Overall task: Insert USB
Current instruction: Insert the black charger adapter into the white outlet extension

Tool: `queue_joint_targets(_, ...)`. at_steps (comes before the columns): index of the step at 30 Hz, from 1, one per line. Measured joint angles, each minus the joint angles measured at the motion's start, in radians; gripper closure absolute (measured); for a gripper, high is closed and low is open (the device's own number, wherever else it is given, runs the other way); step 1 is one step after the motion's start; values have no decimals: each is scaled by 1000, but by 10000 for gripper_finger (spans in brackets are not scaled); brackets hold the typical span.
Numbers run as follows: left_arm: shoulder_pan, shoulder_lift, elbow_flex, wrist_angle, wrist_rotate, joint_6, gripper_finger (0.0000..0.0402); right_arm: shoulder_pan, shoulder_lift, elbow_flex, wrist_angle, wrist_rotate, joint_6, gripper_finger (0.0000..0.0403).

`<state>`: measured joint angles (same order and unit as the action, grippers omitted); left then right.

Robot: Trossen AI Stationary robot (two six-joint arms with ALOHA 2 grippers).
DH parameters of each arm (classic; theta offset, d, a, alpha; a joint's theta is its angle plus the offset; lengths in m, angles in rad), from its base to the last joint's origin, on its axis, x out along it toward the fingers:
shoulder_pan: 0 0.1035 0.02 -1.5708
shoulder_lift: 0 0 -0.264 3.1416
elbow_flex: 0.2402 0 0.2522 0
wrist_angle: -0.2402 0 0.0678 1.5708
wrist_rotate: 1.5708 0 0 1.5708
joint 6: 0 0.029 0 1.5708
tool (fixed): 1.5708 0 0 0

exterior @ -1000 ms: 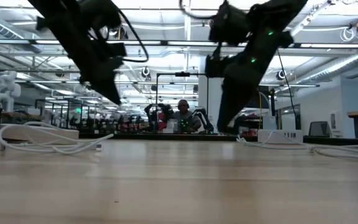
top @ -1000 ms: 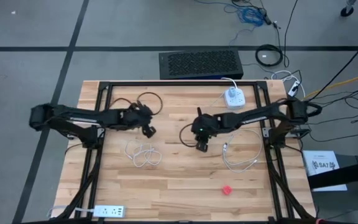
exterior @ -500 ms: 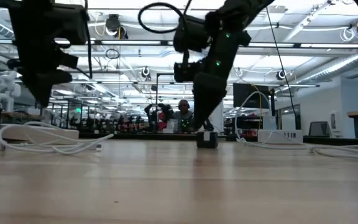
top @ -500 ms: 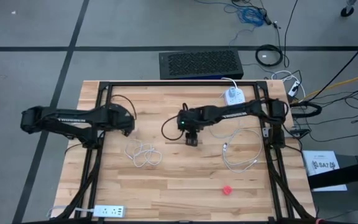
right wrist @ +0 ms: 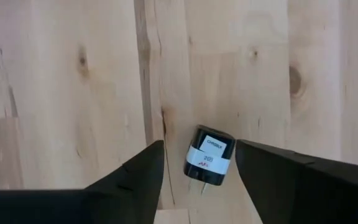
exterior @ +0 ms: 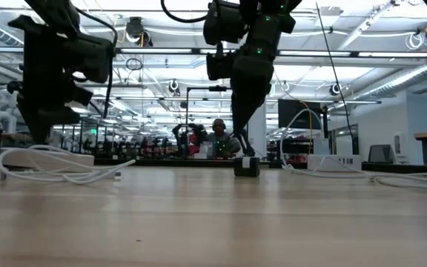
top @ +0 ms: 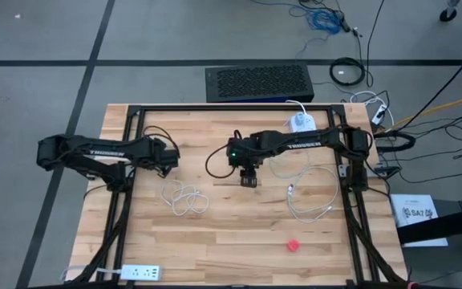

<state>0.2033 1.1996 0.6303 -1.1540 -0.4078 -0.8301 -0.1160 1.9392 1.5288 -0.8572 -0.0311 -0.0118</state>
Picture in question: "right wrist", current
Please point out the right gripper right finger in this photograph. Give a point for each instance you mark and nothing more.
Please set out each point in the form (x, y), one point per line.
(315, 196)

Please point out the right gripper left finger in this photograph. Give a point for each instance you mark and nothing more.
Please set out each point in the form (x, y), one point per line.
(73, 208)

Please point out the black dual-USB wall charger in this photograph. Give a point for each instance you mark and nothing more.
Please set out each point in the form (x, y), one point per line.
(208, 168)

